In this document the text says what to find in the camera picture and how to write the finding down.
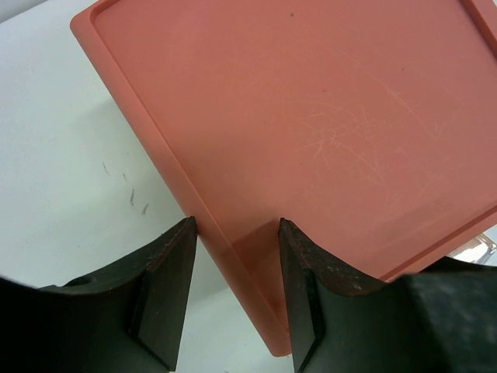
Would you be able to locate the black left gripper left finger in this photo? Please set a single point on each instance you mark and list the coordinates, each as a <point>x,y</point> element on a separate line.
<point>127,316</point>

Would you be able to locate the orange drawer organizer box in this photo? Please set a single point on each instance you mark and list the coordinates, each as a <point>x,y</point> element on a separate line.
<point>369,124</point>

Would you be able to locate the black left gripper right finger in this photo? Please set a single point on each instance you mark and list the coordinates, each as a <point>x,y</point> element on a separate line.
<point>442,319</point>

